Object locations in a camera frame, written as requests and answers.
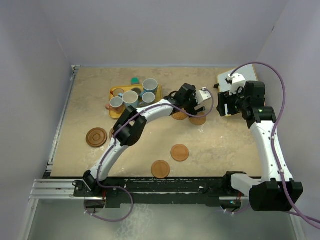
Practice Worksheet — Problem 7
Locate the small whiteboard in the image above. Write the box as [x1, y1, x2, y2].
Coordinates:
[213, 64, 259, 93]

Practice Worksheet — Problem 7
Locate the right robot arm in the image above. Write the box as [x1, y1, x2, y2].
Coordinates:
[217, 80, 303, 212]

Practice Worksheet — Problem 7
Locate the dark teal floral mug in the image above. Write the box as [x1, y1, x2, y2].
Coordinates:
[141, 78, 158, 95]

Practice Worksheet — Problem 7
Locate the dark ringed wooden coaster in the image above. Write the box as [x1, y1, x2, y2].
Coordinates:
[85, 127, 108, 148]

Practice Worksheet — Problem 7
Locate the plain orange wooden coaster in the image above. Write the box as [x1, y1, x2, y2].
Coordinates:
[170, 144, 189, 162]

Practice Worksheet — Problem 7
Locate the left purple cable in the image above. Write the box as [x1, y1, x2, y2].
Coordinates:
[83, 87, 215, 222]

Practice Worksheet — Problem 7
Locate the aluminium table edge rail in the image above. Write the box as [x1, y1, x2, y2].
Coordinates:
[45, 65, 81, 173]

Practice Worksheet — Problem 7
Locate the light blue mug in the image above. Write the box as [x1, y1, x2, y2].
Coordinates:
[118, 90, 139, 108]

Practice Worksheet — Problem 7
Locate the woven rattan coaster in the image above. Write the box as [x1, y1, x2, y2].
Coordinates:
[189, 112, 207, 126]
[171, 111, 188, 121]

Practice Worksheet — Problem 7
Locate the blue grey mug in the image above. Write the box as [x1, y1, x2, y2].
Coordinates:
[139, 92, 156, 108]

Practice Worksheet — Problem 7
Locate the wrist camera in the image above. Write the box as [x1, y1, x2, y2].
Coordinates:
[195, 87, 212, 105]
[225, 73, 246, 95]

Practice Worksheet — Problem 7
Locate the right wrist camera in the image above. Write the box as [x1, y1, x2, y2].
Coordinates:
[225, 73, 246, 95]

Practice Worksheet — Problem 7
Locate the small grey cup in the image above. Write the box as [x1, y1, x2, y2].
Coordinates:
[131, 87, 142, 95]

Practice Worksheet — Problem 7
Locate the small orange cup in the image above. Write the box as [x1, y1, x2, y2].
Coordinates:
[110, 88, 125, 97]

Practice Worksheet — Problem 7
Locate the purple cable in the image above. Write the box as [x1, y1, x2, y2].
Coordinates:
[219, 61, 320, 225]
[83, 87, 215, 222]

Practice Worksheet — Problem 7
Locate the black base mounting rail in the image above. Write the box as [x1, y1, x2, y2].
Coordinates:
[72, 174, 244, 209]

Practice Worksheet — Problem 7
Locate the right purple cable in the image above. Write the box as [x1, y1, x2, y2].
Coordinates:
[219, 61, 320, 225]

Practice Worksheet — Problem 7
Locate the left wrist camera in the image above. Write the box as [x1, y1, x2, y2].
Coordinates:
[195, 87, 212, 105]

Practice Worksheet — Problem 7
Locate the green whiteboard eraser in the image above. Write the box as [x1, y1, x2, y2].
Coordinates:
[130, 77, 140, 85]

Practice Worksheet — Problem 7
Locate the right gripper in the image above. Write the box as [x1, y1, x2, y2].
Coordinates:
[217, 85, 250, 117]

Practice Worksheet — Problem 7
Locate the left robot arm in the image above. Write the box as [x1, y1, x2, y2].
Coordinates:
[83, 83, 212, 196]

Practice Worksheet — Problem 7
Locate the pink handled mug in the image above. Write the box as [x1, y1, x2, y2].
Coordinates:
[105, 96, 124, 114]

